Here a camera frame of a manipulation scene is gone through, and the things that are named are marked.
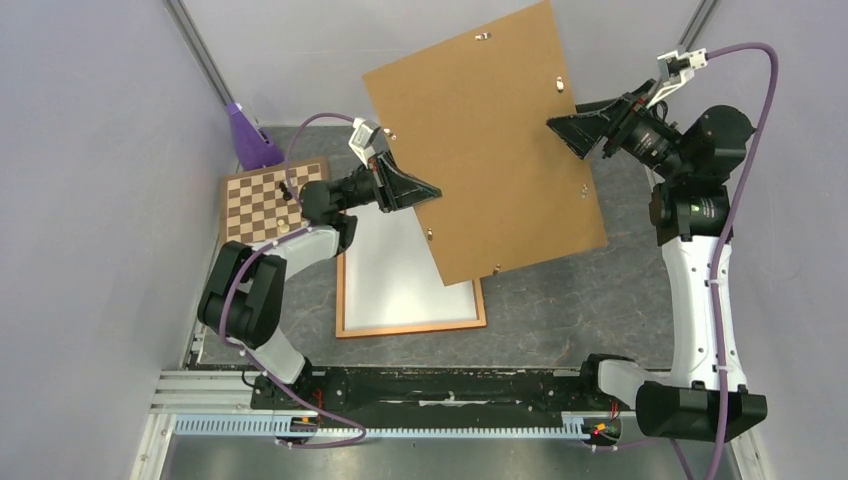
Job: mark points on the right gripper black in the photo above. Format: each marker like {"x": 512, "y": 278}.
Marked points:
{"x": 622, "y": 119}

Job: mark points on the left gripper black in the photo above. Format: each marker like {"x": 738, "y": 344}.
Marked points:
{"x": 394, "y": 188}

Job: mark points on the building and sky photo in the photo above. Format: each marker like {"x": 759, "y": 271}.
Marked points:
{"x": 387, "y": 242}

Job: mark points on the wooden picture frame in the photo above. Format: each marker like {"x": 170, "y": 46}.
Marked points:
{"x": 412, "y": 301}

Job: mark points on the brown cardboard backing board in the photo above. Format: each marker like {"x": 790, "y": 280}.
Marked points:
{"x": 469, "y": 116}

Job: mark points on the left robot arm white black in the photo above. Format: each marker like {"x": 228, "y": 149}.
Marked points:
{"x": 242, "y": 298}

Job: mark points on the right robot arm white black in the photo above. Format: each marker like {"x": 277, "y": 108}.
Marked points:
{"x": 705, "y": 395}

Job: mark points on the black chess piece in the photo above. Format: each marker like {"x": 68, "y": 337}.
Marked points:
{"x": 285, "y": 192}

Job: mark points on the wooden chessboard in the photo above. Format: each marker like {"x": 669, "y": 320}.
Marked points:
{"x": 252, "y": 204}

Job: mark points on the purple plastic cone object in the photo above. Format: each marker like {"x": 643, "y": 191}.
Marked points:
{"x": 254, "y": 147}

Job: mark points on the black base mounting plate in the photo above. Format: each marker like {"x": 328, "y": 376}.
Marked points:
{"x": 430, "y": 398}

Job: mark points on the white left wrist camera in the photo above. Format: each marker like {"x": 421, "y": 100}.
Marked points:
{"x": 361, "y": 140}

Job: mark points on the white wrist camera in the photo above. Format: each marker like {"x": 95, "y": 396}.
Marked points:
{"x": 676, "y": 68}
{"x": 361, "y": 140}

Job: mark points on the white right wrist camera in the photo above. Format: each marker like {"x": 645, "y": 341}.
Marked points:
{"x": 676, "y": 68}

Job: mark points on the aluminium rail frame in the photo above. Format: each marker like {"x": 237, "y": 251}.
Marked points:
{"x": 200, "y": 425}

